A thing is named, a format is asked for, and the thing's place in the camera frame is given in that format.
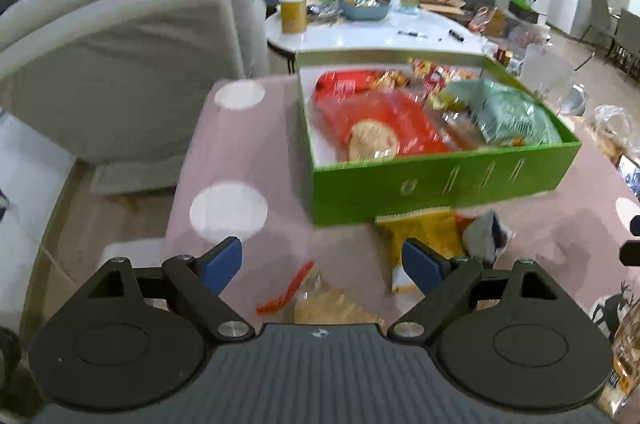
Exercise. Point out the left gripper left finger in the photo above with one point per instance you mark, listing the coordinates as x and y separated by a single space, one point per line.
195 285

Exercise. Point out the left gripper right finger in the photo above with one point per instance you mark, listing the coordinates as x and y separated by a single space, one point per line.
446 285

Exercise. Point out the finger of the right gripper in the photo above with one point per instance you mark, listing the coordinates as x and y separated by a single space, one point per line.
634 225
630 253

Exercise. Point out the yellow snack packet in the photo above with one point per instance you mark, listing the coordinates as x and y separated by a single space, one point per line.
436 228

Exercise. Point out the dark blue white snack packet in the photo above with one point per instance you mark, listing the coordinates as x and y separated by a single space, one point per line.
485 239

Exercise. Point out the clear bag yellow crackers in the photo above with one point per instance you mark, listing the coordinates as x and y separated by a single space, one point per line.
309 299

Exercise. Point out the green snack bag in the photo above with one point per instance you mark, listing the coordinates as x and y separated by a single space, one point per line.
505 116

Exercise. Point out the red cookie snack bag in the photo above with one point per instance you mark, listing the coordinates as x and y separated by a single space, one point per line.
376 115

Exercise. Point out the plastic bag of pastries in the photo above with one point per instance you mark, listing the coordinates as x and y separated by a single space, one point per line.
615 132

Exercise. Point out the pink polka dot tablecloth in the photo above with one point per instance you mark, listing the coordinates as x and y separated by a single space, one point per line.
516 356

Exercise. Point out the green cardboard box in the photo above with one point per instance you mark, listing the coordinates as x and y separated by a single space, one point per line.
343 193

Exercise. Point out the clear glass mug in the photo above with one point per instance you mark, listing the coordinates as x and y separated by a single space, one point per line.
553 79

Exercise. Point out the grey dining chair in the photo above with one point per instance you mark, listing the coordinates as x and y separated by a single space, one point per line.
600 21

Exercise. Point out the beige sofa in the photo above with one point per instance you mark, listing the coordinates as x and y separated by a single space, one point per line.
120 83

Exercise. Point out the white round coffee table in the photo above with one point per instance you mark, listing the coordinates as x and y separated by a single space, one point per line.
347 35

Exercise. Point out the blue snack tray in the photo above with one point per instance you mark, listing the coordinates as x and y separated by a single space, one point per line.
364 10

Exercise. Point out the yellow can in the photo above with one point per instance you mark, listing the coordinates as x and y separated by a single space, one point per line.
293 14

